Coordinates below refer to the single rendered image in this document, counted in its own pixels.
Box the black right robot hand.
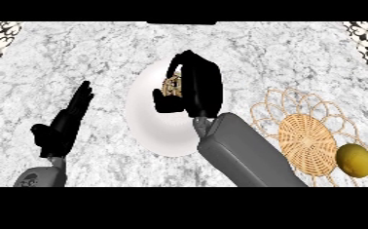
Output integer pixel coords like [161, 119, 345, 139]
[151, 49, 226, 119]

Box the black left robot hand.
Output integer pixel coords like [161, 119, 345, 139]
[30, 80, 96, 159]

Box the brown cupcake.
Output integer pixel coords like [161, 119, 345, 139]
[161, 70, 185, 98]

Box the white plate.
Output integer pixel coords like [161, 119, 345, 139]
[125, 57, 206, 158]

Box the woven wicker placemat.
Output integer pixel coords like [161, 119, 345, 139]
[249, 87, 368, 188]

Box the black white patterned object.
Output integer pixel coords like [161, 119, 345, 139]
[0, 21, 25, 57]
[342, 21, 368, 65]

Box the yellow lemon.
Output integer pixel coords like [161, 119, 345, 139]
[336, 143, 368, 179]

